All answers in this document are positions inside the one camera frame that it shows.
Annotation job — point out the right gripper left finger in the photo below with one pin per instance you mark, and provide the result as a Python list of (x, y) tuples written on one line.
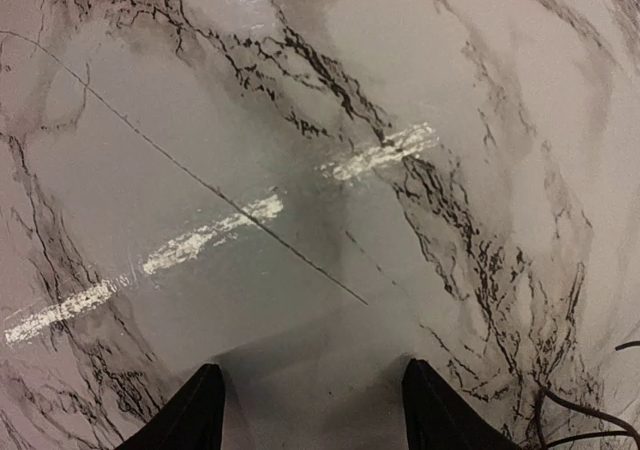
[(191, 419)]

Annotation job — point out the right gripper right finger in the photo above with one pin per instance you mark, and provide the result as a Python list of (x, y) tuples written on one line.
[(436, 417)]

